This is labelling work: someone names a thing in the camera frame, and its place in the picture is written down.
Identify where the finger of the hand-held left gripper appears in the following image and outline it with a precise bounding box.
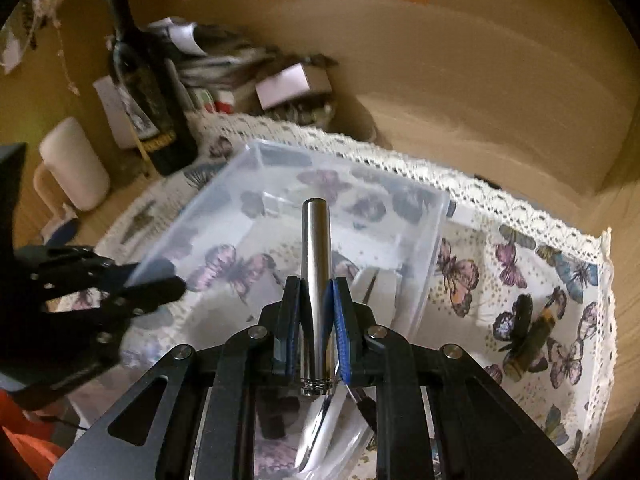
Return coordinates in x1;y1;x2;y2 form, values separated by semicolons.
20;246;177;283
42;275;187;356

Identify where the white mug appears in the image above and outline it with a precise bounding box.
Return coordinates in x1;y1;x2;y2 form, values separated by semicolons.
32;116;111;216

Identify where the dark wine bottle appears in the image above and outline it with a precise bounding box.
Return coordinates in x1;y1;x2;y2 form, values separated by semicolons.
103;0;198;177

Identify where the small white cardboard box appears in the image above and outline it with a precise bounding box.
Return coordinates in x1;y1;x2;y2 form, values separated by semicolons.
255;62;333;111

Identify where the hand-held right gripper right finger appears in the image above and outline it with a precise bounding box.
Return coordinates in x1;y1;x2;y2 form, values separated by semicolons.
332;276;579;480

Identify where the stack of magazines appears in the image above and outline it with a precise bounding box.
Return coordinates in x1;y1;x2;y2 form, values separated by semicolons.
147;17;336;121

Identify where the white handheld massager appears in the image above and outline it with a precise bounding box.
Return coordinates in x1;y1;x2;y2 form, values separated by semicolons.
294;266;403;472

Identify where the clear plastic box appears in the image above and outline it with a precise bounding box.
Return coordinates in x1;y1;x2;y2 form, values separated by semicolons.
131;139;451;476

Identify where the orange cloth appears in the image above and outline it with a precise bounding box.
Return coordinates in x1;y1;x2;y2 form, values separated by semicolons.
0;390;68;480

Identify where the black and yellow lighter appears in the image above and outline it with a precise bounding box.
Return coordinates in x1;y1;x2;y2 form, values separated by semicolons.
502;296;568;376

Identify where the white paper note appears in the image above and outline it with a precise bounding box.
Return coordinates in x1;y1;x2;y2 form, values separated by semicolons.
92;76;146;151

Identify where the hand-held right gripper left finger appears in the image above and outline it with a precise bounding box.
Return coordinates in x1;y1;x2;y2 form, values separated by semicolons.
50;276;304;480

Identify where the silver metal cylinder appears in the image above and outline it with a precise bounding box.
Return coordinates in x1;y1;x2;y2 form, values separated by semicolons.
300;198;335;397

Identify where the butterfly print lace tablecloth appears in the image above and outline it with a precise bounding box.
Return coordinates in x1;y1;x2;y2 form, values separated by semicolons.
65;110;616;480

